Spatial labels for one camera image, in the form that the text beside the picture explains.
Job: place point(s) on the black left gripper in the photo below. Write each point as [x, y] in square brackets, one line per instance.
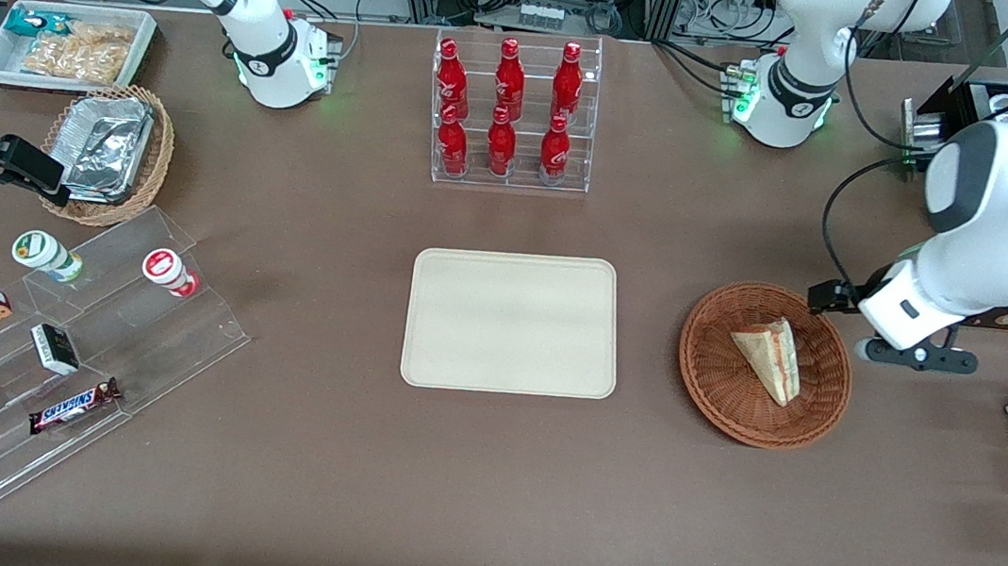
[828, 295]

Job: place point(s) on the triangle sandwich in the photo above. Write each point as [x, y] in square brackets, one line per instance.
[771, 356]

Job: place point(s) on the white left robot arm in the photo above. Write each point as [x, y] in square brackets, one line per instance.
[996, 216]

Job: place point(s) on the brown wicker basket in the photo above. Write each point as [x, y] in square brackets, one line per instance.
[736, 414]

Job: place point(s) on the light wicker basket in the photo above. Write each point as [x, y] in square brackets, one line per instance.
[159, 158]

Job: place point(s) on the beige plastic tray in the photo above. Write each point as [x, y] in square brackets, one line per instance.
[514, 322]

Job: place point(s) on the green lid drink cup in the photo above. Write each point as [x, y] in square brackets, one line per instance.
[42, 252]

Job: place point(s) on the white rectangular snack bin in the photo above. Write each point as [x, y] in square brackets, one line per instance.
[3, 60]

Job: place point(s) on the stack of foil containers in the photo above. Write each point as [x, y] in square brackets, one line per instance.
[107, 148]

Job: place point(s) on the clear bag of crackers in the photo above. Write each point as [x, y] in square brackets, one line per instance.
[79, 52]

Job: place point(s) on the teal snack packet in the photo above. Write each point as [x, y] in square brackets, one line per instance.
[35, 23]

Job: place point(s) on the small black box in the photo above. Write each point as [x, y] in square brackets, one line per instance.
[55, 349]

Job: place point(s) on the red lid drink cup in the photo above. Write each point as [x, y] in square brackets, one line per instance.
[164, 268]

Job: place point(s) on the snickers chocolate bar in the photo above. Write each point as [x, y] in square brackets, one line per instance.
[72, 407]

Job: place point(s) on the clear acrylic tiered stand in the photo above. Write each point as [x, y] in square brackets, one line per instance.
[174, 350]

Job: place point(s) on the clear acrylic bottle rack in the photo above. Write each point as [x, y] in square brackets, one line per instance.
[582, 140]

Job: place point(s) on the red soda bottle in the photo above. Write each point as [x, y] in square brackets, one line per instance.
[453, 144]
[451, 78]
[509, 79]
[568, 81]
[555, 154]
[502, 145]

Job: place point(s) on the white power strip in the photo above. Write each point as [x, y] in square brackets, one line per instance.
[540, 16]

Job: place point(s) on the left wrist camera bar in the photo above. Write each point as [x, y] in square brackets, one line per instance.
[909, 355]

